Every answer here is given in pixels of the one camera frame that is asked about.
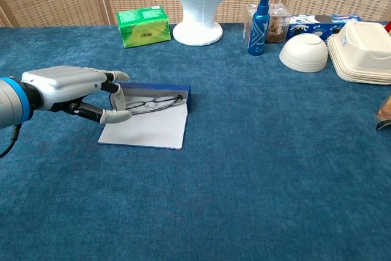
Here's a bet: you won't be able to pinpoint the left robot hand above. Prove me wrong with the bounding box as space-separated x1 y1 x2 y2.
21 65 133 124

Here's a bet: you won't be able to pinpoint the blue glasses case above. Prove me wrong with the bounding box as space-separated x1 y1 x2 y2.
97 82 192 151

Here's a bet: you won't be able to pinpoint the thin-framed eyeglasses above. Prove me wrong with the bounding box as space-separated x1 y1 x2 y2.
123 94 185 115

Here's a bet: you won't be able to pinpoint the green cardboard box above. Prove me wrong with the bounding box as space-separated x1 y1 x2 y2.
116 5 172 49

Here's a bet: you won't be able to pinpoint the blue table cloth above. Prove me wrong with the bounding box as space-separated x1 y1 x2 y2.
0 22 391 261

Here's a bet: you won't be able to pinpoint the blue spray bottle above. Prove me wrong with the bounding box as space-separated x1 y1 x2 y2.
247 0 271 57

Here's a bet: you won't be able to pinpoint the clear plastic biscuit box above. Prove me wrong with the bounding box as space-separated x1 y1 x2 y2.
243 2 293 45

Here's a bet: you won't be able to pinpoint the cream upturned bowl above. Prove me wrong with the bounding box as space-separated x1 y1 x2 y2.
279 33 329 73

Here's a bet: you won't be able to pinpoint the blue cookie box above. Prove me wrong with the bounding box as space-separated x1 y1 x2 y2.
287 13 362 42

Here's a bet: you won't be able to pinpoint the cream lunch box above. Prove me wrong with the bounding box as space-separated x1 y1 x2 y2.
327 21 391 86

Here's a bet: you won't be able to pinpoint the bread in clear bag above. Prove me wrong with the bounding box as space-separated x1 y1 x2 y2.
374 95 391 132

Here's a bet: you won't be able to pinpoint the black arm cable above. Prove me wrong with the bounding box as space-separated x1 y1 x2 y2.
0 123 22 160

